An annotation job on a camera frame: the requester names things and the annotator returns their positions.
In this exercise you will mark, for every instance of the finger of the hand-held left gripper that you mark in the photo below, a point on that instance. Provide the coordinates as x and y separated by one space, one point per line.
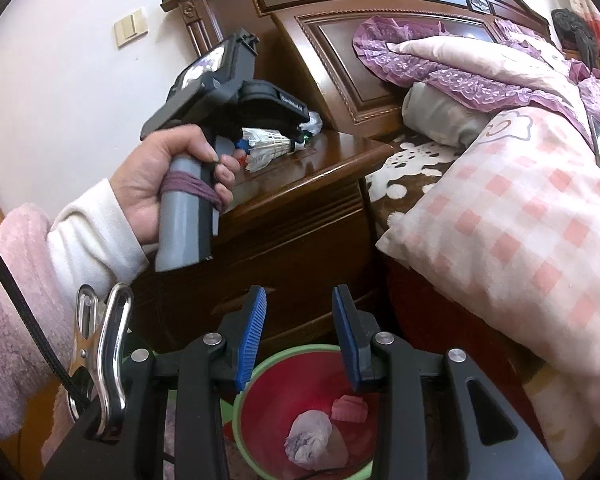
296 135

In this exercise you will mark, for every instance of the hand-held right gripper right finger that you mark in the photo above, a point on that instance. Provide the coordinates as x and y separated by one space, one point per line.
347 345

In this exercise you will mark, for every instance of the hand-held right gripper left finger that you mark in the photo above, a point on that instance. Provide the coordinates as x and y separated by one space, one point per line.
252 335

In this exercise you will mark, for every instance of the clear plastic bag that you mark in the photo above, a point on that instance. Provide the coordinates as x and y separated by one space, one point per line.
312 121

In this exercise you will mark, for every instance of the white shuttlecock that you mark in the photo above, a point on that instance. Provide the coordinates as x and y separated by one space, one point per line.
267 157
265 136

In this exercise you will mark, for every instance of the green rimmed red trash bin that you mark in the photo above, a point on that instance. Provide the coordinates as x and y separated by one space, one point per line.
260 410

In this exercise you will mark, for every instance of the person's left forearm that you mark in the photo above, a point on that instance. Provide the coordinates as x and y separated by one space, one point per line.
80 240

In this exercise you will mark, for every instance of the person's left hand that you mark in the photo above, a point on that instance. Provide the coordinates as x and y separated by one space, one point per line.
140 185

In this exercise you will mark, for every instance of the pink scalloped wrapper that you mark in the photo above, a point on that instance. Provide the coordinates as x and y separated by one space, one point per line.
350 410

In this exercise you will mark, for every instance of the brown wooden bed headboard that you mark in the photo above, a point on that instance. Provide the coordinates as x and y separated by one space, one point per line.
290 50

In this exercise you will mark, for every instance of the purple elastic band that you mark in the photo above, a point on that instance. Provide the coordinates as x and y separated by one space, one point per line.
190 185

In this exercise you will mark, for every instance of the brown wooden nightstand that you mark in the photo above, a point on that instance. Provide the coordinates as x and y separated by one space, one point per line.
280 240

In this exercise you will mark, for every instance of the crumpled white tissue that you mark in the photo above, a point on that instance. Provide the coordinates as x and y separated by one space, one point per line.
307 437

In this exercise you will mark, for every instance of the brown spotted bed sheet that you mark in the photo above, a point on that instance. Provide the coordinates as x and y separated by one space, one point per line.
405 170

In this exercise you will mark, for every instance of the silver metal clip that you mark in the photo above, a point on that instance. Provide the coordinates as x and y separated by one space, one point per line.
112 340

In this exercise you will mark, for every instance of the grey pillow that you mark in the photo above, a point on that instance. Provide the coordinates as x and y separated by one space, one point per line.
435 110

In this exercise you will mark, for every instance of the pink quilt with purple lace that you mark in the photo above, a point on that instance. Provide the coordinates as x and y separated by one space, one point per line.
430 60

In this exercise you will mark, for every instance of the dark clothing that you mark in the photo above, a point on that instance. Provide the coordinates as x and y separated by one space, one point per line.
575 30

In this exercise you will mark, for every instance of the beige wall light switch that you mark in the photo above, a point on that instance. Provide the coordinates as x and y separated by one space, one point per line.
130 27

